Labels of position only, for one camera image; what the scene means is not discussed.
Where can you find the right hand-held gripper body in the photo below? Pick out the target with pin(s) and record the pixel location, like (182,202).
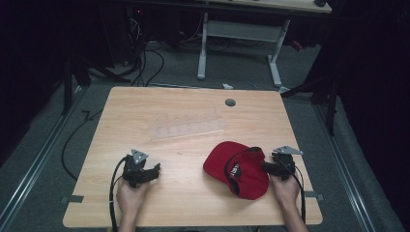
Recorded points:
(284,162)

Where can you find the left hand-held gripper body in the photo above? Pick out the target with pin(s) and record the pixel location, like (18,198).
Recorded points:
(135,166)

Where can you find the red baseball cap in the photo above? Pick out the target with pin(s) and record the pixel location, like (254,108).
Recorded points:
(240,170)

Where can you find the person's right hand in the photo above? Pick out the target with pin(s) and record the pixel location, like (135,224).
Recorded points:
(286,192)

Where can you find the person's left hand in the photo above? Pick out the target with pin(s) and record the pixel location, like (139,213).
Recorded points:
(130,196)

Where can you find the black metal stand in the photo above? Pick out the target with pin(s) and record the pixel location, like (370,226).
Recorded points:
(68,83)
(330,96)

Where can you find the white paper scrap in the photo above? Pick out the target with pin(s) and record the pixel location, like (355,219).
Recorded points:
(227,86)

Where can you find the dark computer tower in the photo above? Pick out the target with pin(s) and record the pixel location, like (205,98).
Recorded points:
(119,32)

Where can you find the desk with grey metal legs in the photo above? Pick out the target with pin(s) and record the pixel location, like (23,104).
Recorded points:
(240,30)

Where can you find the metal floor rail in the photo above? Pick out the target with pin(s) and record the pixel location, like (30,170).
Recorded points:
(35,161)
(346,167)

